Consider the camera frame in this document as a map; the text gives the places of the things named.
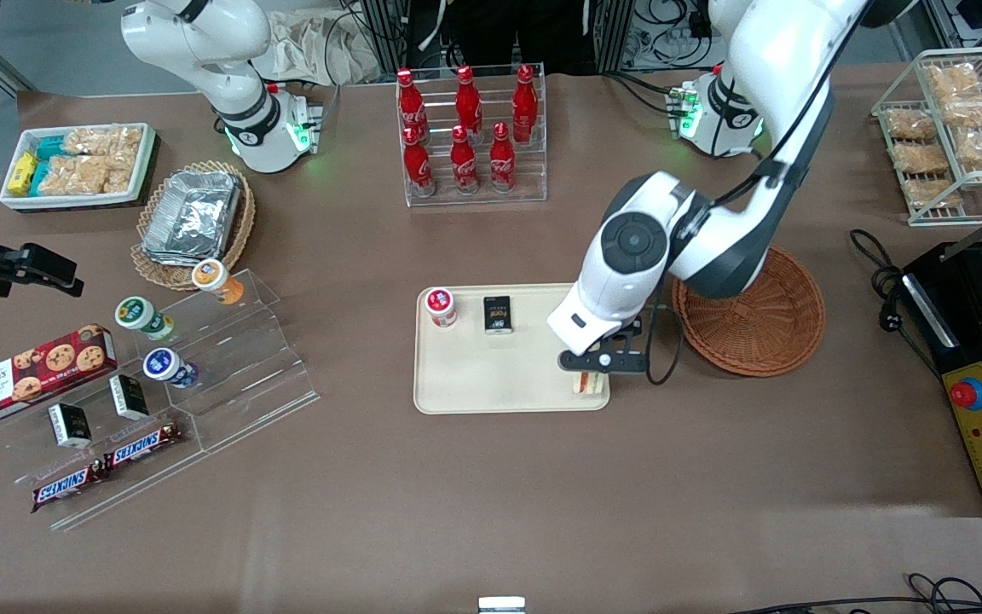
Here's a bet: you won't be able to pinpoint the red cola bottle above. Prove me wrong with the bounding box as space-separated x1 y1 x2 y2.
489 122 517 194
403 126 436 199
450 125 480 196
396 68 429 142
454 65 485 139
511 64 540 144

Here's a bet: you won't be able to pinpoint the black floor cables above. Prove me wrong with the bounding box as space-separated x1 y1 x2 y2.
730 573 982 614

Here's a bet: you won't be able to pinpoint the silver foil tray stack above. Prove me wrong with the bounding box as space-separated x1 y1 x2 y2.
142 169 243 267

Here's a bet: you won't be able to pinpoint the brown round wicker basket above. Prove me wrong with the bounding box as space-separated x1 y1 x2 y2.
672 246 826 378

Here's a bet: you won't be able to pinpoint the beige plastic tray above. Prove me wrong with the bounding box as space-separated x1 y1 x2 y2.
413 282 611 415

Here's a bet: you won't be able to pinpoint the crumpled beige paper bag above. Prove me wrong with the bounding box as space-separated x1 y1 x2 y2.
251 9 383 86

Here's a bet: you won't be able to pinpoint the clear acrylic bottle rack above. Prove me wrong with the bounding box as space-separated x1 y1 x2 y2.
396 64 548 208

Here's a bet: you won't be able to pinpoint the green-lid yogurt cup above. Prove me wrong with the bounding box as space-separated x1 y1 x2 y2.
114 296 175 342

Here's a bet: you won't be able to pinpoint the Snickers chocolate bar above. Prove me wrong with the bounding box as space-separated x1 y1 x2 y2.
31 459 110 513
104 422 187 470

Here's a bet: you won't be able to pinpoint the clear acrylic stepped stand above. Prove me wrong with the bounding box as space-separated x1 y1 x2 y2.
0 269 321 531

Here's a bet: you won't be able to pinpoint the red Walkers cookie box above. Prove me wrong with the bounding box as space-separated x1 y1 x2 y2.
0 324 118 429

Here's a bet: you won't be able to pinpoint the yellow snack pack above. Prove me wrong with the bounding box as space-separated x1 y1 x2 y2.
7 152 38 197

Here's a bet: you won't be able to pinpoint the light oval wicker basket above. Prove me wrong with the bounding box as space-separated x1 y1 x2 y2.
130 160 257 293

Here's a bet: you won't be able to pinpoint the orange-lid yogurt cup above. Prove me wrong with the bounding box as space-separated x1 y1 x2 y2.
192 258 246 306

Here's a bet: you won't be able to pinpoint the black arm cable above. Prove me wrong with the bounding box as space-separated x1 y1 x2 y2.
643 0 875 386

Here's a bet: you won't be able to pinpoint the red-lid yogurt cup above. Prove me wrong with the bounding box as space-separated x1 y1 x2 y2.
425 287 459 330

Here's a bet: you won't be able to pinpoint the person in dark clothing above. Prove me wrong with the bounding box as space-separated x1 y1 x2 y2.
445 0 598 76

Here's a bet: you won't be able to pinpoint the white wire shelf rack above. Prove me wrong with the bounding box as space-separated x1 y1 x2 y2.
871 46 982 228

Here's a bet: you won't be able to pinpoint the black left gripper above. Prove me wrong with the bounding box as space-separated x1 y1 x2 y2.
557 317 647 385

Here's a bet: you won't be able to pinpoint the blue-lid yogurt cup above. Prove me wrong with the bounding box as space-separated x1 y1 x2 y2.
143 348 199 390

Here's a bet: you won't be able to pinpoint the black power cord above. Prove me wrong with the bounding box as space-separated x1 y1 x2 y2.
849 229 945 378

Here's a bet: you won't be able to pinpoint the white rectangular snack bin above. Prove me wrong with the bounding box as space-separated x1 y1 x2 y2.
0 123 158 211

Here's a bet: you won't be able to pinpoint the black table appliance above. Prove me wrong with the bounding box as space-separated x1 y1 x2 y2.
902 240 982 518

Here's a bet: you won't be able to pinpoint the small black snack box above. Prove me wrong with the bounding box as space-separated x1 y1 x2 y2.
109 375 150 421
483 295 515 335
48 403 93 449

